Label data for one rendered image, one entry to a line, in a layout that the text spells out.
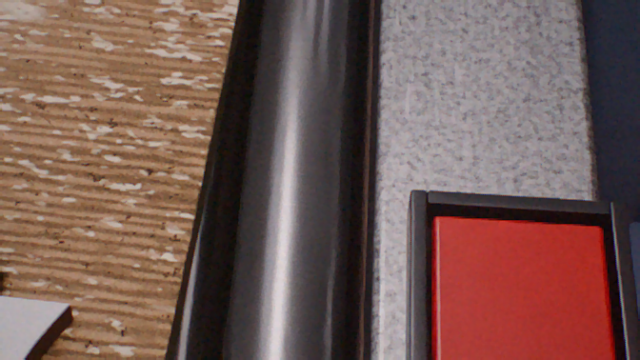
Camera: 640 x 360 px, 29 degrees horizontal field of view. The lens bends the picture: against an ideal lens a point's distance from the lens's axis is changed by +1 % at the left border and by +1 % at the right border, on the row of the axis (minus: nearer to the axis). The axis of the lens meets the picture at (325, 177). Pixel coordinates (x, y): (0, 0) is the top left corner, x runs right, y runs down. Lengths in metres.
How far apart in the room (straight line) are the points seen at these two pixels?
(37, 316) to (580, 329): 0.18
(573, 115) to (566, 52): 0.03
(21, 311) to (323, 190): 0.12
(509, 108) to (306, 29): 0.09
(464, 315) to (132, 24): 0.17
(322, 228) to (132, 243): 0.07
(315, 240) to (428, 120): 0.07
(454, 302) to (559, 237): 0.05
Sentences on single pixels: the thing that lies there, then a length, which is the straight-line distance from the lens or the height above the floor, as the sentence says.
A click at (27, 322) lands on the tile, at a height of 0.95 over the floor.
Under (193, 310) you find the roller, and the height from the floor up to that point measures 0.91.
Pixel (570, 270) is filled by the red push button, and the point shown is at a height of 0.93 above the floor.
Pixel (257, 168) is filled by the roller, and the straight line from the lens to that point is 0.46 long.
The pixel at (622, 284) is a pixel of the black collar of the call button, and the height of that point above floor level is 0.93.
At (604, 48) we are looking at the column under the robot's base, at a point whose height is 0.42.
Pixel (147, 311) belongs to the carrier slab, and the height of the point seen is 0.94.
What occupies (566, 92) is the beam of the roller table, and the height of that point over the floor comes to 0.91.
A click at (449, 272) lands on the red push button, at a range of 0.43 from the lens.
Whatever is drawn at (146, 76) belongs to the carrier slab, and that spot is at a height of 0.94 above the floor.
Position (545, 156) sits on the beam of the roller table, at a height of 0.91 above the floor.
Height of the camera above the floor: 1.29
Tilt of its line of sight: 55 degrees down
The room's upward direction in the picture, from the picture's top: 4 degrees clockwise
